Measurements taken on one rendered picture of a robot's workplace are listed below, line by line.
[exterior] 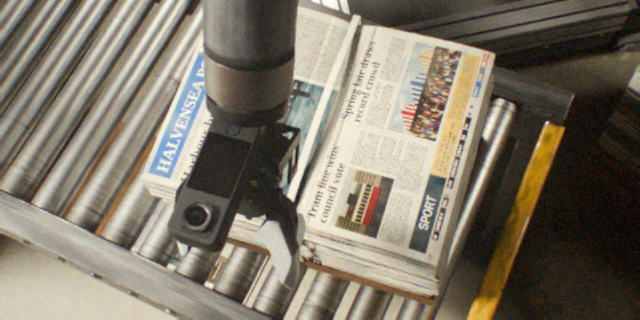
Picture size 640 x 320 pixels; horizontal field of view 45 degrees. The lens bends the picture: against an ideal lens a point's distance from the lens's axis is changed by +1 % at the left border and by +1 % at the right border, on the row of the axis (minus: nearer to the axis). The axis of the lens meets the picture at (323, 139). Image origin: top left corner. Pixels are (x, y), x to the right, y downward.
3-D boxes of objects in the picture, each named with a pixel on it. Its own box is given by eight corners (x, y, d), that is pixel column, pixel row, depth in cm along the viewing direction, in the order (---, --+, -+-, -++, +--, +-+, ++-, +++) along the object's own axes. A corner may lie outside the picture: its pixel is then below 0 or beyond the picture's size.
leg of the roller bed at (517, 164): (504, 239, 191) (559, 123, 129) (496, 260, 189) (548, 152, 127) (482, 230, 192) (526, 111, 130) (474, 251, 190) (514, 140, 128)
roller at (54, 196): (204, -3, 137) (197, -19, 132) (60, 229, 121) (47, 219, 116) (179, -12, 138) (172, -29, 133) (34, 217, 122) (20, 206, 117)
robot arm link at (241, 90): (276, 80, 59) (179, 55, 60) (273, 128, 62) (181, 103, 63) (308, 37, 65) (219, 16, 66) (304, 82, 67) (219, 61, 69)
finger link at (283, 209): (313, 244, 71) (277, 167, 67) (307, 255, 70) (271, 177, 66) (269, 247, 73) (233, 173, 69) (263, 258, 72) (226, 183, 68)
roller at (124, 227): (268, 21, 133) (264, 5, 129) (129, 262, 118) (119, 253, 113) (243, 12, 135) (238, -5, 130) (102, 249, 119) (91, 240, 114)
